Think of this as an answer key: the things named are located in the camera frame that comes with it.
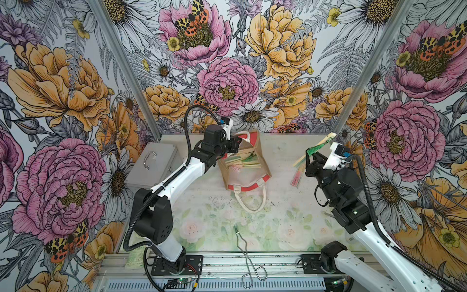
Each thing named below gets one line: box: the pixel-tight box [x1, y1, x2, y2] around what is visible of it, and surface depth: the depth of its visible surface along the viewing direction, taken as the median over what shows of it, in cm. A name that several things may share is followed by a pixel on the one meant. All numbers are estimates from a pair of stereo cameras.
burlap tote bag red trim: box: [217, 130, 272, 214], surface depth 96 cm
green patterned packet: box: [125, 245, 146, 269], surface depth 75 cm
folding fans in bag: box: [224, 147, 263, 173], surface depth 104 cm
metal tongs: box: [234, 225, 268, 290], surface depth 76 cm
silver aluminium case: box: [124, 142, 184, 188], surface depth 90 cm
